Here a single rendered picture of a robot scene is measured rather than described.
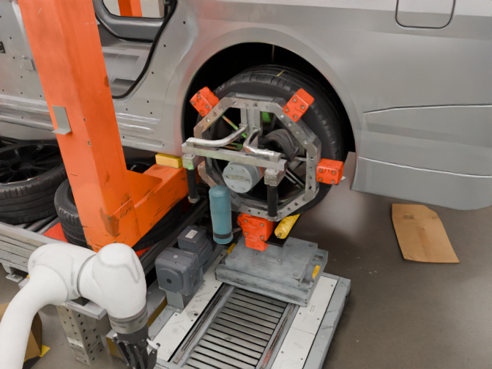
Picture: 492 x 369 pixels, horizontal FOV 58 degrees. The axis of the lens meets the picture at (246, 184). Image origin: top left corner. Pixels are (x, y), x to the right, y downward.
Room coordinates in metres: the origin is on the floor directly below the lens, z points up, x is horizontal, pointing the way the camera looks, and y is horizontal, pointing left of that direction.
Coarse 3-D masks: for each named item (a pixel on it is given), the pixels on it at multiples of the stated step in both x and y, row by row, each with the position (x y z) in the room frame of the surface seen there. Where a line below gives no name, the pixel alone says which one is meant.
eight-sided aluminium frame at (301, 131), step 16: (240, 96) 1.68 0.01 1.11; (256, 96) 1.65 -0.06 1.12; (224, 112) 1.73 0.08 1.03; (272, 112) 1.57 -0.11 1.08; (208, 128) 1.76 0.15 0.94; (288, 128) 1.54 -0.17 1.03; (304, 128) 1.56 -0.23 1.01; (304, 144) 1.51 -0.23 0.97; (320, 144) 1.53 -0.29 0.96; (208, 160) 1.75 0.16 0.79; (208, 176) 1.71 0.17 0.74; (304, 192) 1.53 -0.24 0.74; (240, 208) 1.65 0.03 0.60; (256, 208) 1.61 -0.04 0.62; (288, 208) 1.55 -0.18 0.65
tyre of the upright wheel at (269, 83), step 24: (240, 72) 1.89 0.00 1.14; (264, 72) 1.75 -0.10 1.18; (288, 72) 1.77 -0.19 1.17; (216, 96) 1.77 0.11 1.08; (288, 96) 1.63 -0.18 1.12; (312, 96) 1.65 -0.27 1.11; (312, 120) 1.59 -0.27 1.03; (336, 120) 1.65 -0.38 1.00; (336, 144) 1.56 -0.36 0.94; (216, 168) 1.79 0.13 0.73; (288, 216) 1.64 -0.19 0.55
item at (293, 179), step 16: (224, 128) 1.90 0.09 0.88; (272, 128) 1.68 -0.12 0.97; (240, 144) 1.75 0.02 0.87; (272, 144) 1.73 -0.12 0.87; (224, 160) 1.83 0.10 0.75; (304, 160) 1.62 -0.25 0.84; (288, 176) 1.65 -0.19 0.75; (304, 176) 1.80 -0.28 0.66; (256, 192) 1.75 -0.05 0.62; (288, 192) 1.70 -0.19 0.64
